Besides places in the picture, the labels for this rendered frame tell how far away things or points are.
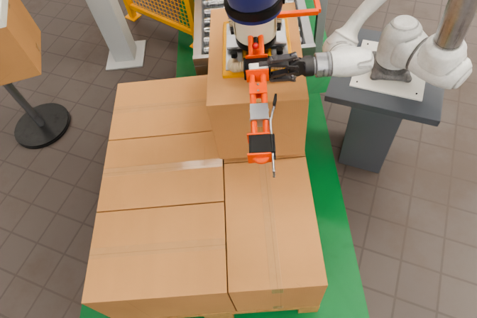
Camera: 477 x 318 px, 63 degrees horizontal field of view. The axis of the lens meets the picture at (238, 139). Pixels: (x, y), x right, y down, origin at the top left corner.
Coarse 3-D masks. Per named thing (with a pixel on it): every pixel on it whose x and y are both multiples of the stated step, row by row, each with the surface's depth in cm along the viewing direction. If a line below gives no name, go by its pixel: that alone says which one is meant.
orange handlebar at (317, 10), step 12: (288, 12) 157; (300, 12) 156; (312, 12) 156; (252, 36) 151; (252, 48) 147; (252, 84) 136; (264, 84) 136; (252, 96) 134; (264, 96) 133; (264, 120) 127; (252, 132) 125
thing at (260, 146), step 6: (264, 132) 123; (252, 138) 122; (258, 138) 122; (264, 138) 121; (252, 144) 121; (258, 144) 120; (264, 144) 120; (252, 150) 119; (258, 150) 119; (264, 150) 119; (270, 150) 119; (252, 156) 119; (258, 156) 119; (264, 156) 119; (270, 156) 119; (252, 162) 122
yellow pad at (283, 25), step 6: (282, 18) 174; (282, 24) 171; (282, 30) 169; (288, 30) 169; (288, 36) 167; (288, 42) 165; (270, 48) 163; (276, 48) 162; (282, 48) 158; (288, 48) 162; (270, 54) 161; (276, 54) 160; (282, 54) 160
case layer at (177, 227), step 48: (144, 96) 216; (192, 96) 213; (144, 144) 198; (192, 144) 195; (144, 192) 182; (192, 192) 180; (240, 192) 178; (288, 192) 176; (96, 240) 171; (144, 240) 169; (192, 240) 167; (240, 240) 165; (288, 240) 164; (96, 288) 159; (144, 288) 158; (192, 288) 156; (240, 288) 154; (288, 288) 153
